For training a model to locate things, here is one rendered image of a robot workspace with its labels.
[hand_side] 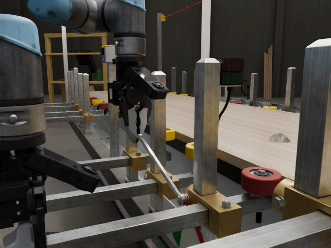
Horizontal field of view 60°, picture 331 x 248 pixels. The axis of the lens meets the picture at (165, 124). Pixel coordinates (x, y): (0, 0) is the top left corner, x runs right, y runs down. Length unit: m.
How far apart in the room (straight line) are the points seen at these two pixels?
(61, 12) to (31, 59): 0.23
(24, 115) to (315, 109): 0.35
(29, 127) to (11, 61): 0.08
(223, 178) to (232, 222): 0.36
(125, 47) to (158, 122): 0.22
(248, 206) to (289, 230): 0.30
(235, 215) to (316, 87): 0.29
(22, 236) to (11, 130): 0.15
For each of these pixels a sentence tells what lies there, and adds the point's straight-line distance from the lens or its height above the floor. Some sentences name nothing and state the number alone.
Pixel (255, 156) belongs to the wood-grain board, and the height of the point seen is 0.90.
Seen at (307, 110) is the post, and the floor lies 1.07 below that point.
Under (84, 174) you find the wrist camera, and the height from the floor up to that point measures 0.96.
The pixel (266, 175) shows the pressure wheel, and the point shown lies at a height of 0.90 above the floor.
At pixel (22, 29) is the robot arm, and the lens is 0.41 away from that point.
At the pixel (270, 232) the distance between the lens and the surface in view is 0.31.
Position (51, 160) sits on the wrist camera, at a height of 0.99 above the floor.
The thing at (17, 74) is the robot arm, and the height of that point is 1.11.
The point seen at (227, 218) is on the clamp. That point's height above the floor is 0.86.
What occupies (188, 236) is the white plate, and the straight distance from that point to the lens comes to 0.66.
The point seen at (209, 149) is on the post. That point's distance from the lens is 0.57.
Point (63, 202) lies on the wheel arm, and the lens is 0.74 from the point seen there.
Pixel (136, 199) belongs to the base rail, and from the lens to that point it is 0.98.
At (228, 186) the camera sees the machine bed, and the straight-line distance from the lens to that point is 0.89.
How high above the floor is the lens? 1.11
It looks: 10 degrees down
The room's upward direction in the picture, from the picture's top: straight up
